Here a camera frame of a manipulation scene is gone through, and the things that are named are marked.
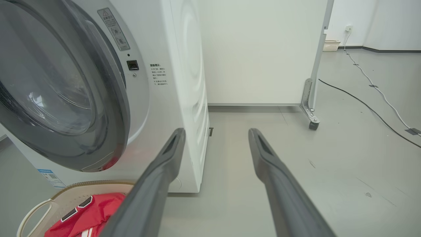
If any black floor cable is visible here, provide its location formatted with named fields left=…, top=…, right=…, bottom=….
left=318, top=79, right=421, bottom=149

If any white front-load washing machine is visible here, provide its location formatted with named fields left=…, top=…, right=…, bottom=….
left=0, top=0, right=210, bottom=194

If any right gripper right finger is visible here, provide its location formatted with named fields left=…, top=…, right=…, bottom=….
left=248, top=128, right=336, bottom=237

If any blue energy label sticker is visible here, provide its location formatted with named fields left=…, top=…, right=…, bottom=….
left=37, top=169, right=66, bottom=189

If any printed text notice sticker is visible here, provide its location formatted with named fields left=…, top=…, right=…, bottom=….
left=150, top=63, right=168, bottom=87

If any red and white jersey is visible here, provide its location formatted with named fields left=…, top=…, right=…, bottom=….
left=44, top=193, right=127, bottom=237

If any glass washing machine door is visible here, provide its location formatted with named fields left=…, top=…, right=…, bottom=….
left=0, top=0, right=131, bottom=173

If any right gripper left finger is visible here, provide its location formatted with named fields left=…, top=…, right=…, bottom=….
left=100, top=128, right=186, bottom=237

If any white partition panel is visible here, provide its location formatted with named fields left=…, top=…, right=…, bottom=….
left=197, top=0, right=330, bottom=107

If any grey warning label sticker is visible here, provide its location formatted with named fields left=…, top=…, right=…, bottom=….
left=97, top=8, right=131, bottom=51

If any cream perforated laundry basket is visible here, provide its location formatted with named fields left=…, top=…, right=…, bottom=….
left=17, top=180, right=136, bottom=237

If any white floor cable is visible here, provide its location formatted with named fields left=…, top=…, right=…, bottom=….
left=343, top=29, right=421, bottom=136

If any metal panel leg with caster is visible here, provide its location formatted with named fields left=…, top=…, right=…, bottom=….
left=300, top=0, right=335, bottom=131

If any small cream background basket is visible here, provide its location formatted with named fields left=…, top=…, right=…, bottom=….
left=323, top=40, right=341, bottom=52

